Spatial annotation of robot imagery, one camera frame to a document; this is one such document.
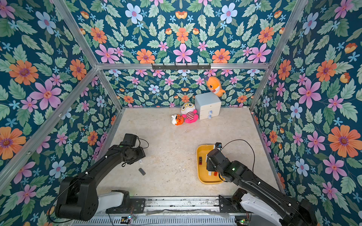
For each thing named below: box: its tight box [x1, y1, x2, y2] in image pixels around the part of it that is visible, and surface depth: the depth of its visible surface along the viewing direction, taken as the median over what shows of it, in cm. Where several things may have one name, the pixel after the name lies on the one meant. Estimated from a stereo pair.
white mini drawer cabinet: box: [194, 91, 222, 121], surface depth 108 cm
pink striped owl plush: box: [180, 102, 199, 124], surface depth 111 cm
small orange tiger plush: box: [171, 114, 185, 126], surface depth 108 cm
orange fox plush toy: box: [206, 76, 226, 97], surface depth 98 cm
